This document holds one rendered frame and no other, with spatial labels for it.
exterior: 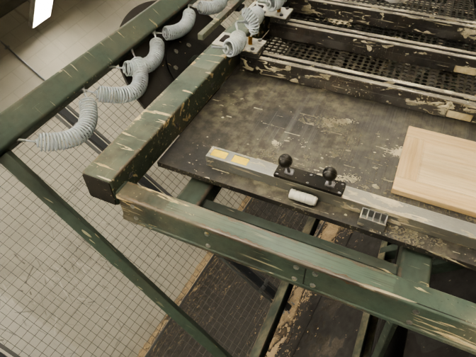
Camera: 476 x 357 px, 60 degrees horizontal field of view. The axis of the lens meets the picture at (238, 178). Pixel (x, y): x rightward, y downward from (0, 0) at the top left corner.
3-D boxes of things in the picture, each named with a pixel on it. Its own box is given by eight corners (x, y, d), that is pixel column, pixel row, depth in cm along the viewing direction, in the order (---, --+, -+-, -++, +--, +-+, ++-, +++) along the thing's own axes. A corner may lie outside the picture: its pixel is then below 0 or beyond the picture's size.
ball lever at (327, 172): (334, 193, 114) (334, 180, 102) (321, 190, 115) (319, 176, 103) (338, 181, 115) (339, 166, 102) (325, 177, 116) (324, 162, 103)
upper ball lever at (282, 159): (293, 181, 118) (289, 167, 105) (281, 177, 119) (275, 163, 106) (297, 169, 118) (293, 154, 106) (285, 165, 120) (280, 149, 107)
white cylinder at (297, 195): (287, 200, 117) (314, 209, 114) (288, 193, 115) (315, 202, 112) (291, 193, 119) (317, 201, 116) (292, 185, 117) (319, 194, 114)
